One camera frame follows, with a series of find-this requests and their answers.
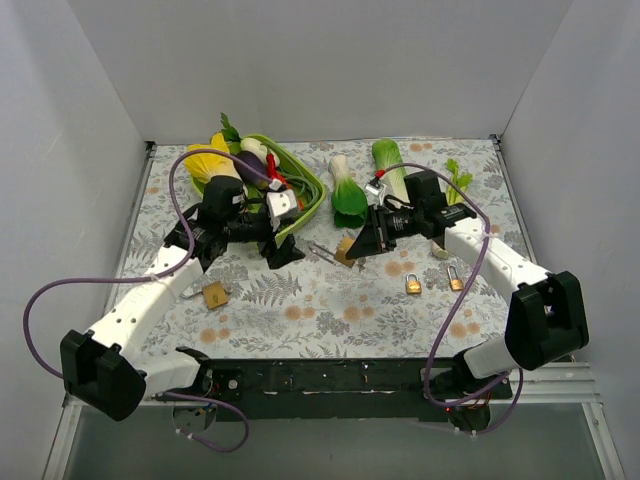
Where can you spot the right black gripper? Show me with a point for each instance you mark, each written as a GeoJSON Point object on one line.
{"type": "Point", "coordinates": [376, 230]}

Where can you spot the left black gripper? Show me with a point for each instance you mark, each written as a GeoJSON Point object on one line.
{"type": "Point", "coordinates": [273, 240]}

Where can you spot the brass padlock long shackle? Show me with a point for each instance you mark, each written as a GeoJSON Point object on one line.
{"type": "Point", "coordinates": [340, 253]}

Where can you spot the small brass padlock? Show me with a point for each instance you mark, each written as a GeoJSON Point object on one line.
{"type": "Point", "coordinates": [413, 285]}

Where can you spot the large brass padlock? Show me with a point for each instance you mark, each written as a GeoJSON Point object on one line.
{"type": "Point", "coordinates": [215, 294]}

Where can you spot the tiny brass padlock with key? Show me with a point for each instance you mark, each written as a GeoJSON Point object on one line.
{"type": "Point", "coordinates": [455, 282]}

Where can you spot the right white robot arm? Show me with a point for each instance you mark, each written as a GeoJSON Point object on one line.
{"type": "Point", "coordinates": [546, 318]}

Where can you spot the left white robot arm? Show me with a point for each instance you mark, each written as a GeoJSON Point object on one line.
{"type": "Point", "coordinates": [104, 367]}

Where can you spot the bok choy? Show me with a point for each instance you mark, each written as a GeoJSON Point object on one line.
{"type": "Point", "coordinates": [348, 200]}

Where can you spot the floral table mat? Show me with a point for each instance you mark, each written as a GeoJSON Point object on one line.
{"type": "Point", "coordinates": [315, 308]}

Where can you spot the green long beans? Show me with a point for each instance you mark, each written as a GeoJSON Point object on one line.
{"type": "Point", "coordinates": [289, 164]}

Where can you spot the purple eggplant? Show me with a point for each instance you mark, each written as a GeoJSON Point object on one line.
{"type": "Point", "coordinates": [251, 169]}

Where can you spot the green napa cabbage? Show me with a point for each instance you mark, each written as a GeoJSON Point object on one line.
{"type": "Point", "coordinates": [386, 154]}

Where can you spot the red chili pepper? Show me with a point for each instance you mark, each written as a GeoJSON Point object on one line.
{"type": "Point", "coordinates": [275, 174]}

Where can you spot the celery stalk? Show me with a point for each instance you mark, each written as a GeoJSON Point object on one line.
{"type": "Point", "coordinates": [461, 179]}

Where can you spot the green plastic basket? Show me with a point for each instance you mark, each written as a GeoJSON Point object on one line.
{"type": "Point", "coordinates": [254, 193]}

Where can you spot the white radish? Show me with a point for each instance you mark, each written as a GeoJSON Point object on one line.
{"type": "Point", "coordinates": [253, 145]}

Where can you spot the yellow napa cabbage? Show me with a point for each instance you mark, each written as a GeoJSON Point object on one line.
{"type": "Point", "coordinates": [204, 166]}

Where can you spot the green leafy herb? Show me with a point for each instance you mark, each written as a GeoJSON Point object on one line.
{"type": "Point", "coordinates": [230, 133]}

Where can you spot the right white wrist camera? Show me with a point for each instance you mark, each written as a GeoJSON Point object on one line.
{"type": "Point", "coordinates": [375, 187]}

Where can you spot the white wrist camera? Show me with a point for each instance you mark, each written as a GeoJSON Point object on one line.
{"type": "Point", "coordinates": [282, 204]}
{"type": "Point", "coordinates": [375, 187]}

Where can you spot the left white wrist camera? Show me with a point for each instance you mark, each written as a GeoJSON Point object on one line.
{"type": "Point", "coordinates": [282, 204]}

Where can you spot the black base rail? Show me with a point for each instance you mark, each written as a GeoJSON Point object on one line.
{"type": "Point", "coordinates": [318, 388]}

